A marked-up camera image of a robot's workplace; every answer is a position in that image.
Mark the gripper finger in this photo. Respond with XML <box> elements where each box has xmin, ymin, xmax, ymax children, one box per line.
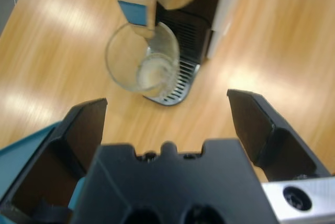
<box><xmin>0</xmin><ymin>98</ymin><xmax>108</xmax><ymax>224</ymax></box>
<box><xmin>226</xmin><ymin>89</ymin><xmax>331</xmax><ymax>182</ymax></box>

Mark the clear drinking glass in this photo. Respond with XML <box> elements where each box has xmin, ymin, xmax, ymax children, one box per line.
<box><xmin>105</xmin><ymin>21</ymin><xmax>181</xmax><ymax>97</ymax></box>

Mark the white capsule coffee machine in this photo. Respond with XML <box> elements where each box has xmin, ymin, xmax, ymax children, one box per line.
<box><xmin>104</xmin><ymin>0</ymin><xmax>249</xmax><ymax>107</ymax></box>

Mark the teal square plastic tray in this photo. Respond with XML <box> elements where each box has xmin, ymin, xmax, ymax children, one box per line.
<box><xmin>0</xmin><ymin>126</ymin><xmax>88</xmax><ymax>210</ymax></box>

